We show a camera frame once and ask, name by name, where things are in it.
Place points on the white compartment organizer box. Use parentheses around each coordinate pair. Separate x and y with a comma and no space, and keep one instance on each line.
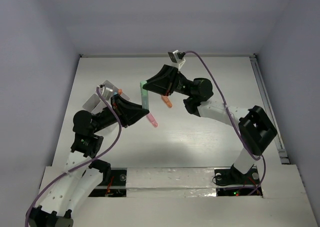
(95,105)

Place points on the pink highlighter marker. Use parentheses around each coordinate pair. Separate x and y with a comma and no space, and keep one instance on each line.
(152,120)

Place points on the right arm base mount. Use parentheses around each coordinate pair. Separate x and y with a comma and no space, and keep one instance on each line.
(230,182)

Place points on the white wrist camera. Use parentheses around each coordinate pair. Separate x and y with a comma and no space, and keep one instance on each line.
(177,58)
(107,91)

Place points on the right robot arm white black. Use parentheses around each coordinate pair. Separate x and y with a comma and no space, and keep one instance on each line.
(253,126)

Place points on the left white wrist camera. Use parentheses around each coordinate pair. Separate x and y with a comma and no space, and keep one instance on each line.
(107,91)

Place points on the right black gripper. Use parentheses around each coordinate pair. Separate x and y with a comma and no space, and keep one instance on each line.
(165,82)

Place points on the mint green highlighter marker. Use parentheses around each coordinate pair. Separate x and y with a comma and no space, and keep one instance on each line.
(145,99)

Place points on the aluminium rail right edge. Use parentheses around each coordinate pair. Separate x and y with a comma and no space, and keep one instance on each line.
(282,152)

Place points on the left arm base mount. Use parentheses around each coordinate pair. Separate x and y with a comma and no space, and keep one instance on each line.
(113,183)

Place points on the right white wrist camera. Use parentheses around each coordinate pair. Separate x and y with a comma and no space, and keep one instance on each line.
(177,58)

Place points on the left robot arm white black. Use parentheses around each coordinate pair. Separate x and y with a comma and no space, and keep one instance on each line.
(83,170)

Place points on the orange highlighter marker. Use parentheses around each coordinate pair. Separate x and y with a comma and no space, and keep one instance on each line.
(167,101)

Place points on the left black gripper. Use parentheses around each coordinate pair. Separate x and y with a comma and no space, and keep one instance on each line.
(128,112)

